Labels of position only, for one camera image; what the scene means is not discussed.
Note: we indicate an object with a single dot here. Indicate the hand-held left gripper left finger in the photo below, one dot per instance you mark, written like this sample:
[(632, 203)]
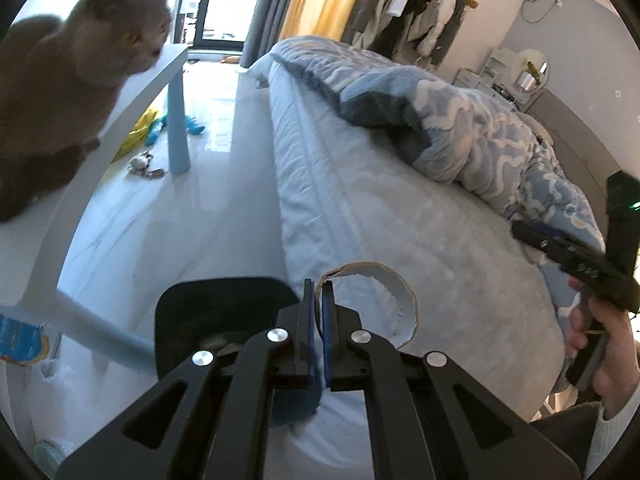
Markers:
[(307, 340)]

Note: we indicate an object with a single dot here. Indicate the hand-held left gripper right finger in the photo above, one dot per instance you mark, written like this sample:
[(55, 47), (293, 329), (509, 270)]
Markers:
[(332, 350)]

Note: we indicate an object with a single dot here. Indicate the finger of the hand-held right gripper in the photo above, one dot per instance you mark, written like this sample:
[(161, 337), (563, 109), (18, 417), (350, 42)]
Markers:
[(555, 250)]

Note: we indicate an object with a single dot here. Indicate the black trash bin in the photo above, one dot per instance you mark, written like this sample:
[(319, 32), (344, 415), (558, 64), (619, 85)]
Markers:
[(220, 310)]

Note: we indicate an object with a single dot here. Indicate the person's right forearm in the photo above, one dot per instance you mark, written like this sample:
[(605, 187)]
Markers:
[(615, 435)]

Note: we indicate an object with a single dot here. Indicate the person's right hand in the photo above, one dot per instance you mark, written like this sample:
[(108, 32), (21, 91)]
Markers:
[(620, 355)]

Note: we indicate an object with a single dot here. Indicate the grey padded headboard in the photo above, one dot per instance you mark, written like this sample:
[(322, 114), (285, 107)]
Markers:
[(575, 135)]

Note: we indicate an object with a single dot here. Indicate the grey bed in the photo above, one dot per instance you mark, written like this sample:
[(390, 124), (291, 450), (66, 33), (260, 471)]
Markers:
[(400, 210)]

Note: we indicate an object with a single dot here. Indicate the blue wavy pattern blanket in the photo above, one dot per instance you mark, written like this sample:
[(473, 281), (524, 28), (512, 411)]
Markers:
[(450, 120)]

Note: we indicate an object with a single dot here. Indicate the round vanity mirror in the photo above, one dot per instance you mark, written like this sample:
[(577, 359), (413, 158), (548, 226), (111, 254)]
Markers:
[(530, 70)]

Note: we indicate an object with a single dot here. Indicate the white vanity table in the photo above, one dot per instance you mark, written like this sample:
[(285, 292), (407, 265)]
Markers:
[(480, 80)]

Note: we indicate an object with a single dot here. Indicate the person's dark clothing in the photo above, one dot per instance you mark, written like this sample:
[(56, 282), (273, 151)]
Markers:
[(560, 440)]

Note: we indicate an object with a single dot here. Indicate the grey cat toy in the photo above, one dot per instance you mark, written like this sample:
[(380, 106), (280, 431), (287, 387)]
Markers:
[(142, 164)]

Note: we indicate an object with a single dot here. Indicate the blue plush toy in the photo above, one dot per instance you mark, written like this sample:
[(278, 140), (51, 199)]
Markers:
[(192, 125)]

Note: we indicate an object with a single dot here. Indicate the light blue low table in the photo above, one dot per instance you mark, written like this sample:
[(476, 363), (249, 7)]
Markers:
[(177, 125)]

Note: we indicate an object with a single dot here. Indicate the row of hanging clothes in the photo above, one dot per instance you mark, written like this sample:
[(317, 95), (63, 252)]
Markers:
[(410, 10)]

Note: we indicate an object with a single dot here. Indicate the blue printed packet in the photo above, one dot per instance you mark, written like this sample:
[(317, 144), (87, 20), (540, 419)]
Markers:
[(20, 337)]

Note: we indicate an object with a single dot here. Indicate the small orange toy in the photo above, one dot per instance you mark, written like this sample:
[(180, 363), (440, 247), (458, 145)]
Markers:
[(230, 59)]

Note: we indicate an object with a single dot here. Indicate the grey curtain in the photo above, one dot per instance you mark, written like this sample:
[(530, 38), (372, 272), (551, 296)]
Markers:
[(270, 10)]

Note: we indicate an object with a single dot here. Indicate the yellow curtain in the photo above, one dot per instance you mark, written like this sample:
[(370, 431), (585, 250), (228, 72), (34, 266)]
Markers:
[(325, 0)]

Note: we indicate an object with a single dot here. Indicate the glass balcony door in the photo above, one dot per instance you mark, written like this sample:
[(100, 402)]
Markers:
[(225, 0)]

